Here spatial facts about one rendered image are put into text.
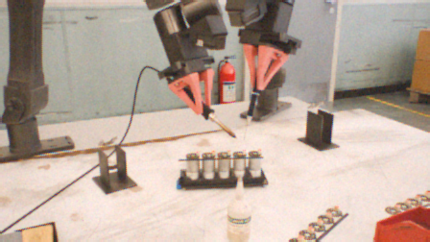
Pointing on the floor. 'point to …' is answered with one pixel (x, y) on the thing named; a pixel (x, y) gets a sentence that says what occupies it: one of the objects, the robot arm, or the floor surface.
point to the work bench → (415, 162)
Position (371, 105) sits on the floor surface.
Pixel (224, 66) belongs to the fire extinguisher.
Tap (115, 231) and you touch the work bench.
